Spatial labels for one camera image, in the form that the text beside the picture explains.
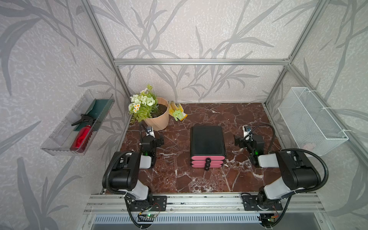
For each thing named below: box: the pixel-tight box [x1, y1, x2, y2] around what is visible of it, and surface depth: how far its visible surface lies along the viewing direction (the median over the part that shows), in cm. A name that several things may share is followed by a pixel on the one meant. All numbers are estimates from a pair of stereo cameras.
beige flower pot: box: [144, 97, 170, 132], surface depth 96 cm
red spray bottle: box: [69, 125, 94, 154], surface depth 60 cm
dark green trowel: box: [73, 98, 114, 132], surface depth 71 cm
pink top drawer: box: [191, 155, 226, 163], surface depth 76 cm
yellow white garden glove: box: [168, 100, 188, 122], surface depth 117 cm
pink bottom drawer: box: [191, 163, 222, 172], surface depth 83 cm
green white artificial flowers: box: [127, 84, 159, 124], surface depth 82 cm
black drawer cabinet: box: [189, 125, 226, 157], surface depth 84 cm
